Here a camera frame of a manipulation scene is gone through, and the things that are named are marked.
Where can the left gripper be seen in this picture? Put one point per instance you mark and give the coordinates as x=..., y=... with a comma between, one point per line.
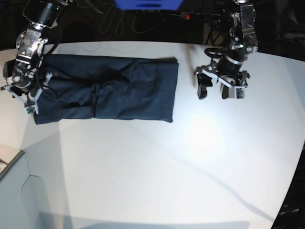
x=220, y=66

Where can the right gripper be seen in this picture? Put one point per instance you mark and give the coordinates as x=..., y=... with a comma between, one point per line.
x=24, y=86

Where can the dark blue t-shirt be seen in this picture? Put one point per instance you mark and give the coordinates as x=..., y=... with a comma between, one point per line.
x=104, y=87

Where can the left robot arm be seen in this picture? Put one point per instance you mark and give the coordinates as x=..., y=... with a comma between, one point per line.
x=239, y=35

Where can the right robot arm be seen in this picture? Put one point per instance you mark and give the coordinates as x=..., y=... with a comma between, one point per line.
x=24, y=76

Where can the black power strip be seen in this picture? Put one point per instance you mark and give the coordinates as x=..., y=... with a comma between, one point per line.
x=198, y=16

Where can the blue plastic bin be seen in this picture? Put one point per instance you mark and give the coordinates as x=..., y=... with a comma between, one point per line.
x=148, y=4

